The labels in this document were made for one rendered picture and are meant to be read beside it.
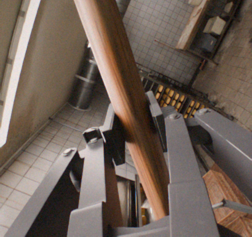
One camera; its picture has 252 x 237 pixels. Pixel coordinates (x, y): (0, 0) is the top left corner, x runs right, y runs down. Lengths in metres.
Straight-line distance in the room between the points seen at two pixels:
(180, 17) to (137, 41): 1.23
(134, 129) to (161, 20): 5.08
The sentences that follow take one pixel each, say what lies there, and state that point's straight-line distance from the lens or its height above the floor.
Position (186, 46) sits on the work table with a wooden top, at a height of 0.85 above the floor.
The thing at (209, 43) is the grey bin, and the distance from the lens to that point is 4.80.
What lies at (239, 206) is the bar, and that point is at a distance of 1.68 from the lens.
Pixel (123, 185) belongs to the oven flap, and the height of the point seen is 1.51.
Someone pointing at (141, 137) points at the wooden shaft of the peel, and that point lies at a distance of 0.16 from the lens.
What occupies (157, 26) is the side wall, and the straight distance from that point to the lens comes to 5.19.
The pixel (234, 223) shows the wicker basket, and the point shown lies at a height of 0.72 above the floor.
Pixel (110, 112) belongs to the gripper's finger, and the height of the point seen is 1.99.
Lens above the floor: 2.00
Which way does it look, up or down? 7 degrees down
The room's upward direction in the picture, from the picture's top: 68 degrees counter-clockwise
